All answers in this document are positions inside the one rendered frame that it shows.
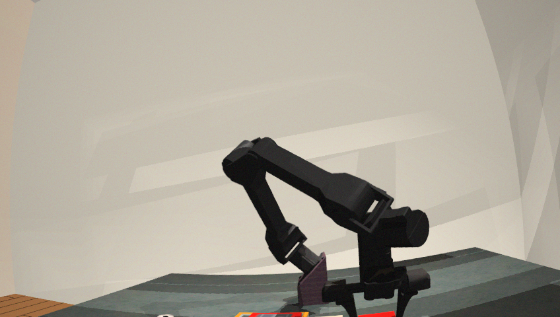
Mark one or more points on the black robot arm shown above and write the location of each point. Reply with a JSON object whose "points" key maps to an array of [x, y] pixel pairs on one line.
{"points": [[343, 197]]}

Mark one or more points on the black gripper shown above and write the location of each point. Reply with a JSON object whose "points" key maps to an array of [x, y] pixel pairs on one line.
{"points": [[342, 294]]}

